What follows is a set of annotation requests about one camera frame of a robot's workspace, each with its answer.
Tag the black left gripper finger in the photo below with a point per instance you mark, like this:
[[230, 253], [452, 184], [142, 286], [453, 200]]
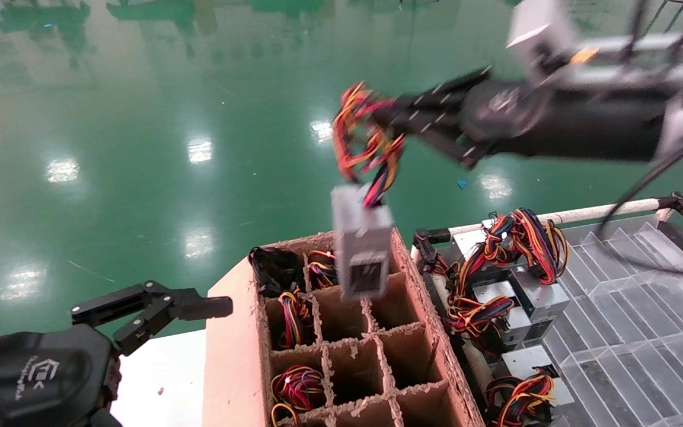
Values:
[[193, 305]]

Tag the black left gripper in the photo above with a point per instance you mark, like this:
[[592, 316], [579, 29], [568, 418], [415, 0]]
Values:
[[21, 379]]

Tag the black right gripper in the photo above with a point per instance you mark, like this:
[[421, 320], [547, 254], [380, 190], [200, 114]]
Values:
[[507, 115]]

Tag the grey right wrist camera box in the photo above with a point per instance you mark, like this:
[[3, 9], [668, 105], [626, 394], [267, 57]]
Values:
[[540, 29]]

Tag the brown cardboard divider box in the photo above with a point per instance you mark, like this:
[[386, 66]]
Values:
[[235, 356]]

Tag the clear plastic divider tray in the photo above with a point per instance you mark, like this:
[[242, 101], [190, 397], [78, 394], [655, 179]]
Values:
[[644, 308]]

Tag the white tube cart frame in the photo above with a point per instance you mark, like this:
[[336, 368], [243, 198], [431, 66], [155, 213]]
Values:
[[578, 212]]

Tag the small silver metal unit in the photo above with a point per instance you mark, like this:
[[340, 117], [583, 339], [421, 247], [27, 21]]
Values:
[[466, 243]]

